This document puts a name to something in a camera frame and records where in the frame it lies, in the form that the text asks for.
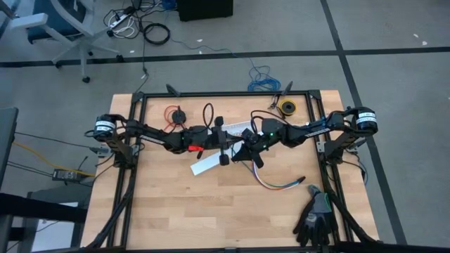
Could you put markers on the white duct cover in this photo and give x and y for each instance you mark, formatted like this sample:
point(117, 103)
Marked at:
point(207, 164)

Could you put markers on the black aluminium frame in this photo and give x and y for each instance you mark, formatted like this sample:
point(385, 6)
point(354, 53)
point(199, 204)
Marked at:
point(228, 94)

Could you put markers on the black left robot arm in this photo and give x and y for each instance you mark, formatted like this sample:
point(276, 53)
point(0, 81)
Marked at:
point(154, 137)

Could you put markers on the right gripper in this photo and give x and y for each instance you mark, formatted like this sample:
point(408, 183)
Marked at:
point(272, 140)

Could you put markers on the black equipment box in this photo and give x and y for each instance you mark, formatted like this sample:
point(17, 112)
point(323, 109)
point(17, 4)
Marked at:
point(204, 8)

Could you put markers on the red tag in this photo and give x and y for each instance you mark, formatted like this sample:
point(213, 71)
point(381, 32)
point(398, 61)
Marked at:
point(195, 148)

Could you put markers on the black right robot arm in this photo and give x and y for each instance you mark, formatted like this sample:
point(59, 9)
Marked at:
point(316, 130)

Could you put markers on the office chair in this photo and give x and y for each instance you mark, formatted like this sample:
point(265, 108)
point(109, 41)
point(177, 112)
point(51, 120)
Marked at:
point(82, 35)

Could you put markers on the white power strip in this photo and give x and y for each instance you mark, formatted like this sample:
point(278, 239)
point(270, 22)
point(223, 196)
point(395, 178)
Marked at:
point(121, 19)

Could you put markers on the black grey work glove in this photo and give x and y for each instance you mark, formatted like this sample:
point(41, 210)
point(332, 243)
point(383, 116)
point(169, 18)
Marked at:
point(309, 225)
point(321, 204)

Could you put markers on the dark pliers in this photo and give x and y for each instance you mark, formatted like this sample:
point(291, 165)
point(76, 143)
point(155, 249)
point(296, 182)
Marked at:
point(273, 103)

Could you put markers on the black frame clamp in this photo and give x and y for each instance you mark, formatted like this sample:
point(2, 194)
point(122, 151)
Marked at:
point(172, 89)
point(287, 88)

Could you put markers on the black power adapter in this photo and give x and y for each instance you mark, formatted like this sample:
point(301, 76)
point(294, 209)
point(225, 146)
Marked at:
point(65, 174)

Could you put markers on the black bench beam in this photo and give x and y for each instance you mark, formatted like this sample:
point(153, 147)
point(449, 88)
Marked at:
point(35, 207)

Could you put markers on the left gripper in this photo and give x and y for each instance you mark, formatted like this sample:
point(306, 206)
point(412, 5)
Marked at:
point(205, 142)

